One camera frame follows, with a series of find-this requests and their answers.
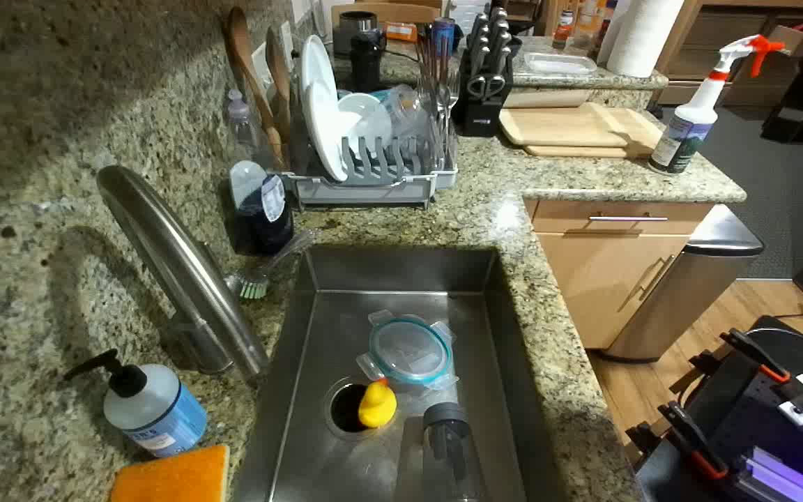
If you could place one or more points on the steel gooseneck faucet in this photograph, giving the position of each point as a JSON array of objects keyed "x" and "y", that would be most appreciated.
[{"x": 179, "y": 259}]

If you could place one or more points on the white spray bottle red trigger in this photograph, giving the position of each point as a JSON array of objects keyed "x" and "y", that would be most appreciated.
[{"x": 683, "y": 128}]

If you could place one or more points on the small clear plastic bottle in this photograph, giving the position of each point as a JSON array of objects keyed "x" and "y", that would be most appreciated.
[{"x": 238, "y": 114}]

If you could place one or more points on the grey dish rack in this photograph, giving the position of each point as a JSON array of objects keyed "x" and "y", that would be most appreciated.
[{"x": 362, "y": 191}]

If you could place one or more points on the glass container teal lid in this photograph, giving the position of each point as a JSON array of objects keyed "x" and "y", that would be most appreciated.
[{"x": 409, "y": 351}]

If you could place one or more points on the clear drinking glass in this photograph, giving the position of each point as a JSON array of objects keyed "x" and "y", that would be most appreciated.
[
  {"x": 409, "y": 114},
  {"x": 446, "y": 436}
]

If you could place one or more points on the small white plate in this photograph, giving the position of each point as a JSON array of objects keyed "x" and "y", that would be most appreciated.
[{"x": 362, "y": 114}]

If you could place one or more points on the dish brush green bristles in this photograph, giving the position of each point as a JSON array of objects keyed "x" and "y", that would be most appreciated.
[{"x": 252, "y": 281}]

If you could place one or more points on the black knife block with knives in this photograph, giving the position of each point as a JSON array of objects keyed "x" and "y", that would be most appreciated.
[{"x": 485, "y": 106}]

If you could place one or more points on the large white plate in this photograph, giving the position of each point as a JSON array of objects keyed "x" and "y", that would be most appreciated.
[{"x": 322, "y": 100}]

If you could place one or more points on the light wooden base cabinet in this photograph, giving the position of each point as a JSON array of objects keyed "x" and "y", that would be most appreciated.
[{"x": 586, "y": 280}]

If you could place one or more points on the small wooden cutting board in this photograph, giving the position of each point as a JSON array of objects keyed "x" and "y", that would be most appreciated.
[{"x": 559, "y": 125}]

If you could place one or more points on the black kitchen appliance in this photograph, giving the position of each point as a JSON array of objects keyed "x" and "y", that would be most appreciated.
[{"x": 361, "y": 51}]

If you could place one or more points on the steel sink basin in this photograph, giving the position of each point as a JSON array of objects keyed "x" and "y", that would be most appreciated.
[{"x": 308, "y": 447}]

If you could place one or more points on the wooden spoon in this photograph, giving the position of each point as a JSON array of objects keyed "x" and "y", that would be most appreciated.
[
  {"x": 246, "y": 65},
  {"x": 276, "y": 71}
]

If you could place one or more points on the large wooden cutting board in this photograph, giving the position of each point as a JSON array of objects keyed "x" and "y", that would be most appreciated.
[{"x": 641, "y": 128}]

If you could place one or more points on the clear soap dispenser black pump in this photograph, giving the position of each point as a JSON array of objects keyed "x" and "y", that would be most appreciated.
[{"x": 153, "y": 407}]

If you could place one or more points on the orange sponge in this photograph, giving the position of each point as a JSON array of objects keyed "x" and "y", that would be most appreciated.
[{"x": 174, "y": 477}]

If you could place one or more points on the white paper towel roll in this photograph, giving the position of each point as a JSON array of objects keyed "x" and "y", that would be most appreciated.
[{"x": 641, "y": 36}]

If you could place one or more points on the orange black clamp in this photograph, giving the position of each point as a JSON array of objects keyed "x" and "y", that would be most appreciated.
[
  {"x": 754, "y": 358},
  {"x": 698, "y": 440}
]

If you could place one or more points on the black robot cart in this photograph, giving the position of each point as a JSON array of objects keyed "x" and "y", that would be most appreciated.
[{"x": 744, "y": 407}]

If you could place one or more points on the brown wooden dresser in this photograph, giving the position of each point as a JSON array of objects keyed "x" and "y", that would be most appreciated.
[{"x": 712, "y": 36}]

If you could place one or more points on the silver aluminium frame rail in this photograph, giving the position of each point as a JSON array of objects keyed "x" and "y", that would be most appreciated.
[{"x": 782, "y": 477}]

